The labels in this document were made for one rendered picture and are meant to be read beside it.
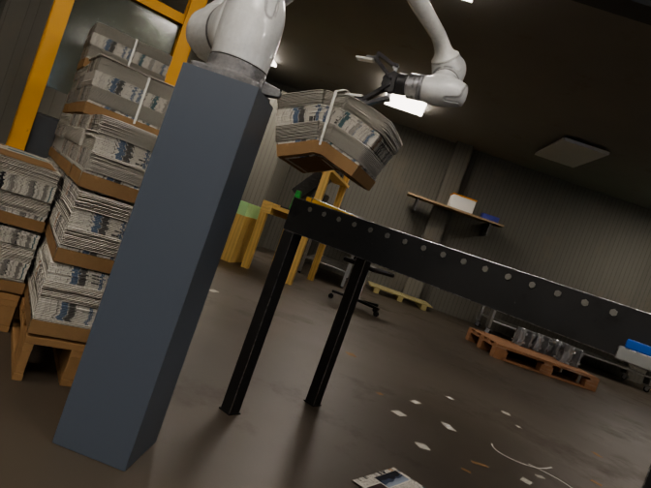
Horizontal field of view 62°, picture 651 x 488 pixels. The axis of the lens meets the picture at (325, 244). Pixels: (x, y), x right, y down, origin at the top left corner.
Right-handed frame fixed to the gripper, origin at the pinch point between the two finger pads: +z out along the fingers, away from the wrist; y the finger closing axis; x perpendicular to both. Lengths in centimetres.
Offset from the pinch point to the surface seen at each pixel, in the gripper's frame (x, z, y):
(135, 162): -49, 43, 55
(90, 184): -56, 50, 65
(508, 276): -38, -70, 58
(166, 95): -2, 75, 22
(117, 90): -15, 86, 27
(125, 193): -49, 43, 65
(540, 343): 536, -144, 100
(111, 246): -48, 44, 82
